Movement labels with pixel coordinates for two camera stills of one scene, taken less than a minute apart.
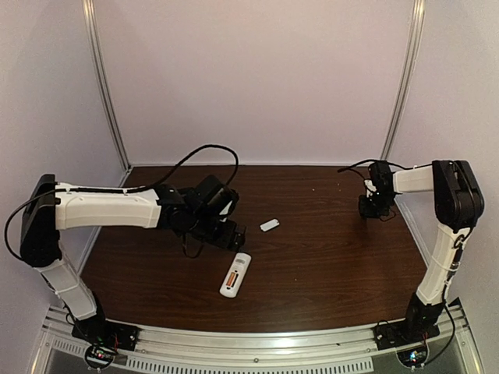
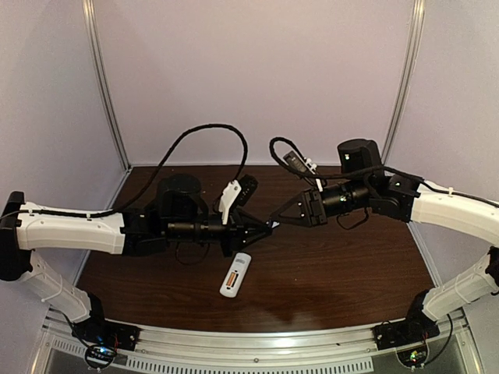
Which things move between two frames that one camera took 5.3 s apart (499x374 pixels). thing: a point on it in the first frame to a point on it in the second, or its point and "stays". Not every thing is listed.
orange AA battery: x=229 y=281 stays
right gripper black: x=369 y=206 to x=316 y=208
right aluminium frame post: x=412 y=60 stays
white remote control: x=235 y=274 stays
